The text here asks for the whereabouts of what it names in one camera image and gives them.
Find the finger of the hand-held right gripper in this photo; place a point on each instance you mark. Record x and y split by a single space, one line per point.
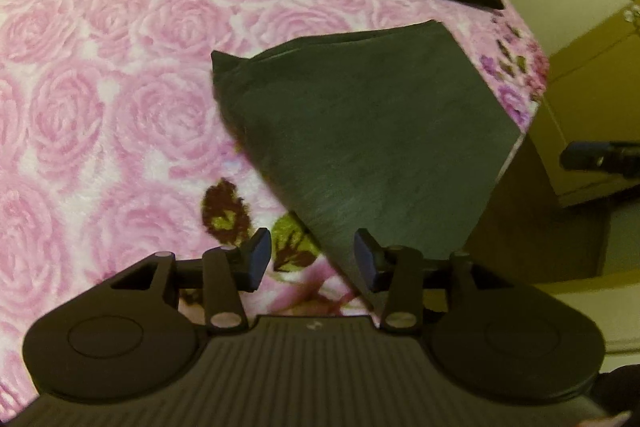
580 155

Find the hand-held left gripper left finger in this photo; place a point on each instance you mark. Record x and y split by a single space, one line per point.
258 258

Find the yellow wooden cabinet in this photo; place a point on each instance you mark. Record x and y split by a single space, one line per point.
595 82

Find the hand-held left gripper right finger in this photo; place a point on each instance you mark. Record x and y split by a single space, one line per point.
364 263

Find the grey shirt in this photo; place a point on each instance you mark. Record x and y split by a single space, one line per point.
370 142

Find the pink rose blanket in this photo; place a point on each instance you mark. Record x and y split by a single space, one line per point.
115 107

